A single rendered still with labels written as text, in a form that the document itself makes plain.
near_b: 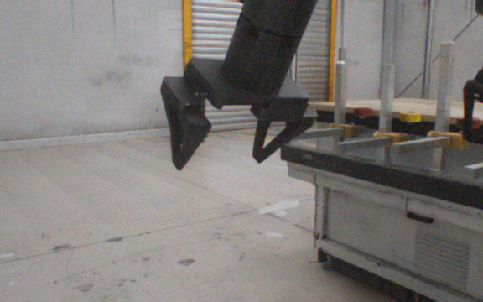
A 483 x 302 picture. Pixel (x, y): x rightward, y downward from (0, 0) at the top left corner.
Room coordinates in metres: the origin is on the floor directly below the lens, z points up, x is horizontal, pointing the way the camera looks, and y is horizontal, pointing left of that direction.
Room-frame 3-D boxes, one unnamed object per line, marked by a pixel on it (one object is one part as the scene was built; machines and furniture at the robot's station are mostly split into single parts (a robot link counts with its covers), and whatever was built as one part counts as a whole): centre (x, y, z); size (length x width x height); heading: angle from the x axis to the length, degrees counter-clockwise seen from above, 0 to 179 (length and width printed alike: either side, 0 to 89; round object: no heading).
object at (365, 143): (1.82, -0.53, 0.80); 0.43 x 0.03 x 0.04; 125
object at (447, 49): (1.70, -0.73, 0.94); 0.04 x 0.04 x 0.48; 35
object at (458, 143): (1.68, -0.74, 0.83); 0.14 x 0.06 x 0.05; 35
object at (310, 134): (2.02, -0.39, 0.81); 0.43 x 0.03 x 0.04; 125
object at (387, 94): (1.90, -0.58, 0.86); 0.04 x 0.04 x 0.48; 35
